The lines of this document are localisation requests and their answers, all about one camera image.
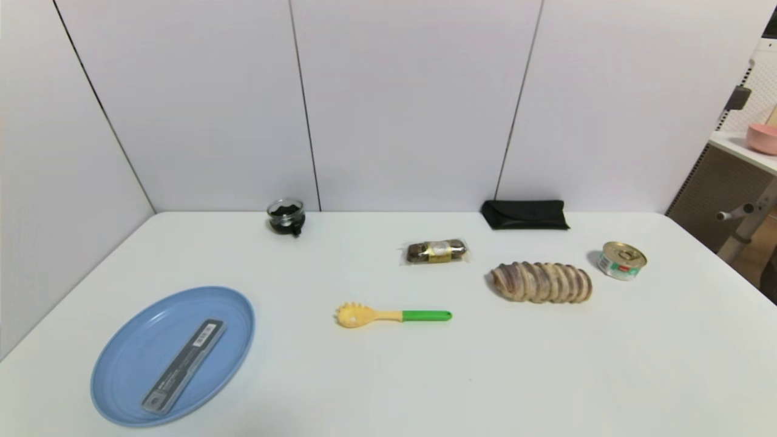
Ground grey plastic pencil case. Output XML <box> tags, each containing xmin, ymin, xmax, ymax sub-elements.
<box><xmin>141</xmin><ymin>319</ymin><xmax>227</xmax><ymax>415</ymax></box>

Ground blue plate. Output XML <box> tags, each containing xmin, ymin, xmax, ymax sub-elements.
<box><xmin>90</xmin><ymin>286</ymin><xmax>256</xmax><ymax>428</ymax></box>

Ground wrapped chocolate snack pack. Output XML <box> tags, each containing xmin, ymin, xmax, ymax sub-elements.
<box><xmin>399</xmin><ymin>238</ymin><xmax>472</xmax><ymax>266</ymax></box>

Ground small glass jar black contents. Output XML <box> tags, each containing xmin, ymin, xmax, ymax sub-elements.
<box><xmin>266</xmin><ymin>197</ymin><xmax>306</xmax><ymax>239</ymax></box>

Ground black fabric pouch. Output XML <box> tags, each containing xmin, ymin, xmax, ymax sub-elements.
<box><xmin>480</xmin><ymin>200</ymin><xmax>571</xmax><ymax>231</ymax></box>

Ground sliced bread loaf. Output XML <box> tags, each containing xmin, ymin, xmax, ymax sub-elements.
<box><xmin>489</xmin><ymin>261</ymin><xmax>594</xmax><ymax>304</ymax></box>

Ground tin can gold lid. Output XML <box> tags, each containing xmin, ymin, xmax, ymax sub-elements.
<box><xmin>597</xmin><ymin>241</ymin><xmax>648</xmax><ymax>282</ymax></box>

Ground brown perforated panel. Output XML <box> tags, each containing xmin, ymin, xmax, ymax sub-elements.
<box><xmin>666</xmin><ymin>144</ymin><xmax>772</xmax><ymax>252</ymax></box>

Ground white side table top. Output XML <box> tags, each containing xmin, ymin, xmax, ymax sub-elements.
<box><xmin>708</xmin><ymin>130</ymin><xmax>777</xmax><ymax>177</ymax></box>

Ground grey table leg with crank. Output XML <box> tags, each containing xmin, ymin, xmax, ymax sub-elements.
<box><xmin>715</xmin><ymin>176</ymin><xmax>777</xmax><ymax>265</ymax></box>

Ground black device on pegboard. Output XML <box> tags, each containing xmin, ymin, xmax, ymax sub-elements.
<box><xmin>722</xmin><ymin>86</ymin><xmax>752</xmax><ymax>112</ymax></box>

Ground pink bowl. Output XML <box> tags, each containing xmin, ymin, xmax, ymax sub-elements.
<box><xmin>747</xmin><ymin>123</ymin><xmax>777</xmax><ymax>155</ymax></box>

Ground white pegboard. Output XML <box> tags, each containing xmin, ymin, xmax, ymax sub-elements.
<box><xmin>716</xmin><ymin>39</ymin><xmax>777</xmax><ymax>134</ymax></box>

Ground yellow pasta spoon green handle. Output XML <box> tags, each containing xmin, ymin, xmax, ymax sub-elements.
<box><xmin>334</xmin><ymin>302</ymin><xmax>453</xmax><ymax>329</ymax></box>

